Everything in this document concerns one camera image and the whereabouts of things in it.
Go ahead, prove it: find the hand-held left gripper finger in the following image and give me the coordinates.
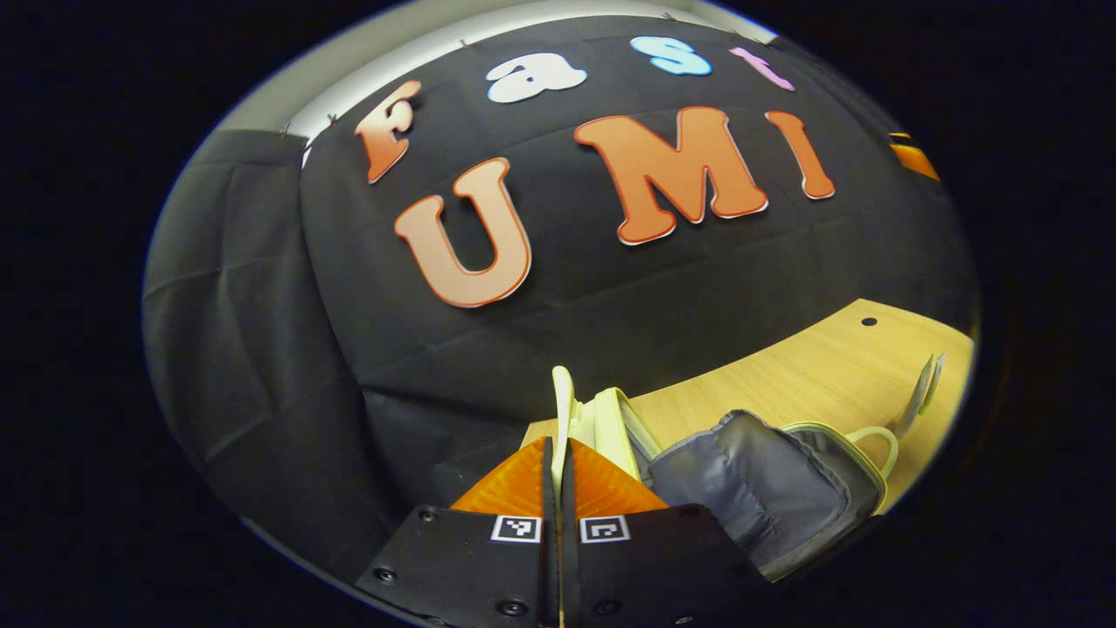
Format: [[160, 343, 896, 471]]
[[561, 439, 772, 628], [353, 436, 559, 628]]

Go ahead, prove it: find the large green white tube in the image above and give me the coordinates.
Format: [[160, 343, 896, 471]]
[[894, 352, 947, 437]]

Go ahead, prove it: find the black backdrop cloth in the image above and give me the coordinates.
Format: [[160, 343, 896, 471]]
[[142, 13, 982, 559]]

